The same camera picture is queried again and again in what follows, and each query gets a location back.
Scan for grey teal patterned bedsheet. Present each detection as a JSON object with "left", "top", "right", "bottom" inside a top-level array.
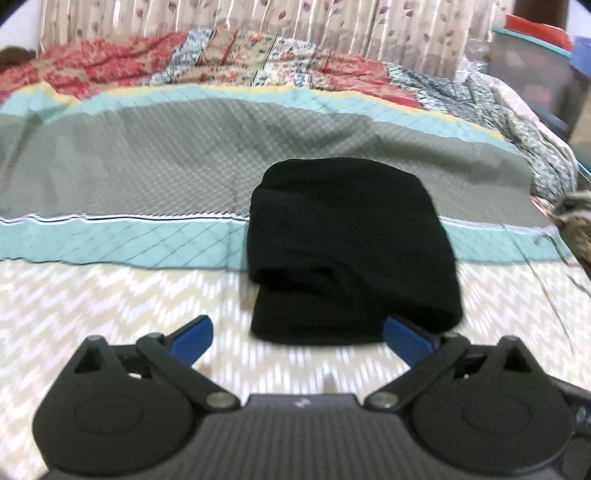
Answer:
[{"left": 0, "top": 85, "right": 591, "bottom": 480}]

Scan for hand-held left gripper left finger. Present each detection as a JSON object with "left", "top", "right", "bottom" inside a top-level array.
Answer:
[{"left": 73, "top": 315, "right": 241, "bottom": 412}]

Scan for grey brown crumpled cloth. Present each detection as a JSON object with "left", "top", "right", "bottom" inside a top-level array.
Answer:
[{"left": 551, "top": 190, "right": 591, "bottom": 280}]

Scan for black pants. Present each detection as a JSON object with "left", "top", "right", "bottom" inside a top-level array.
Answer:
[{"left": 247, "top": 157, "right": 465, "bottom": 347}]

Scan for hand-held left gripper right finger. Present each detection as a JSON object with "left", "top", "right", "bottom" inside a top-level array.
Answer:
[{"left": 364, "top": 315, "right": 533, "bottom": 412}]

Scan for plastic storage box teal lid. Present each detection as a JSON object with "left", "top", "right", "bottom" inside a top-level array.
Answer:
[{"left": 488, "top": 14, "right": 591, "bottom": 178}]

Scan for red floral quilt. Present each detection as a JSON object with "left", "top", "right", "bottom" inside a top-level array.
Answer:
[{"left": 0, "top": 28, "right": 578, "bottom": 204}]

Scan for brown wooden headboard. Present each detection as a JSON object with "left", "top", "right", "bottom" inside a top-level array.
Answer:
[{"left": 0, "top": 45, "right": 38, "bottom": 69}]

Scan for beige floral curtain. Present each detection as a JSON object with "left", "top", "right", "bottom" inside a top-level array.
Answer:
[{"left": 39, "top": 0, "right": 509, "bottom": 81}]

